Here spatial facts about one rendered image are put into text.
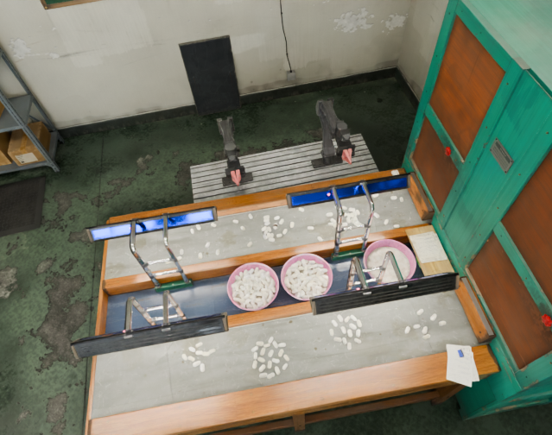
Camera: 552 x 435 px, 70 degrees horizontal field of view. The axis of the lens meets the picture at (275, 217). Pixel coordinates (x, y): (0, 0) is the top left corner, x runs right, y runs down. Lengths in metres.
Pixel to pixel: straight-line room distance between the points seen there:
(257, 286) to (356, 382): 0.66
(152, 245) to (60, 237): 1.44
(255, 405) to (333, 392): 0.34
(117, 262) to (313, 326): 1.13
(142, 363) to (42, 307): 1.47
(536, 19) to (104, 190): 3.24
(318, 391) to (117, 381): 0.92
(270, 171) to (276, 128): 1.33
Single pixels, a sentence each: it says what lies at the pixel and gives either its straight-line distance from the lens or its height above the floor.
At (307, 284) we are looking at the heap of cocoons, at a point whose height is 0.72.
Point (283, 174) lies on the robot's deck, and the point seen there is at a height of 0.67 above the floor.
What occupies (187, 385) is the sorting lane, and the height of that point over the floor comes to 0.74.
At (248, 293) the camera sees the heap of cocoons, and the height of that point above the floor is 0.74.
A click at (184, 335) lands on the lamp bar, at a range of 1.71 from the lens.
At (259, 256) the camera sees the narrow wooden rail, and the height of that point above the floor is 0.76.
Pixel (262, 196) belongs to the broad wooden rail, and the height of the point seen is 0.76.
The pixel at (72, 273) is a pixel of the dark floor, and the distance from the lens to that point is 3.44.
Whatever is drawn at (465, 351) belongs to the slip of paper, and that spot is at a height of 0.77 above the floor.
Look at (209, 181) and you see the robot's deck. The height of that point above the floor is 0.67.
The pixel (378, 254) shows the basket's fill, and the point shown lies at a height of 0.73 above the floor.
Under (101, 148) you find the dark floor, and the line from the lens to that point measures 4.22.
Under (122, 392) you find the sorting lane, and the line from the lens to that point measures 2.09.
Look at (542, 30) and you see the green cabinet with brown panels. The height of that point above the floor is 1.79.
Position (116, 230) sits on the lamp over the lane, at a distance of 2.06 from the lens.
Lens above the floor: 2.63
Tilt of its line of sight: 55 degrees down
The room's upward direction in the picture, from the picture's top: 6 degrees counter-clockwise
